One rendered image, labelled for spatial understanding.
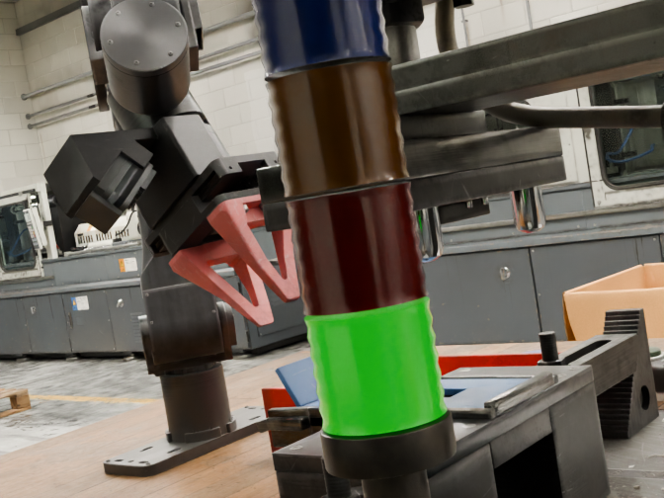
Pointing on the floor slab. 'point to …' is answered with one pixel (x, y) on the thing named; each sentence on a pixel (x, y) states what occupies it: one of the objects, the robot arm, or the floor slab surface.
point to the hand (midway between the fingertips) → (273, 302)
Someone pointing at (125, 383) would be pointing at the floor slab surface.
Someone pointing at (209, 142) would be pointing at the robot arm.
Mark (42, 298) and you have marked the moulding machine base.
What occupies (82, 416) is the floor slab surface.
